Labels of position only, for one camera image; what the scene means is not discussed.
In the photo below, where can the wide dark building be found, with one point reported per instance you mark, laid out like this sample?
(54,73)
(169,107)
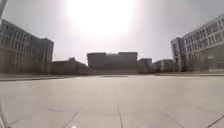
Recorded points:
(111,61)

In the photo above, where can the pale stone slab plaza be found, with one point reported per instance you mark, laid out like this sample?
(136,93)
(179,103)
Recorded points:
(113,100)

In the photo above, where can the low dark building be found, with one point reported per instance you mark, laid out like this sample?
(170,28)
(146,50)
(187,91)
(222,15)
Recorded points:
(68,66)

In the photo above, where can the small grey building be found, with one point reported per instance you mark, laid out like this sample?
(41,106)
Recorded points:
(164,65)

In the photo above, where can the dark raised kerb strip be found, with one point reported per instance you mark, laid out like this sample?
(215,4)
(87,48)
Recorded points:
(23,78)

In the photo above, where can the large grey multi-storey building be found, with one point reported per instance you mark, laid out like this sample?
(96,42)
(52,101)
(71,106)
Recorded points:
(23,50)

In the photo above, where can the pale multi-storey building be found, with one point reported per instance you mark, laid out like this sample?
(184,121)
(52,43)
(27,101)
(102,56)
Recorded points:
(203,43)

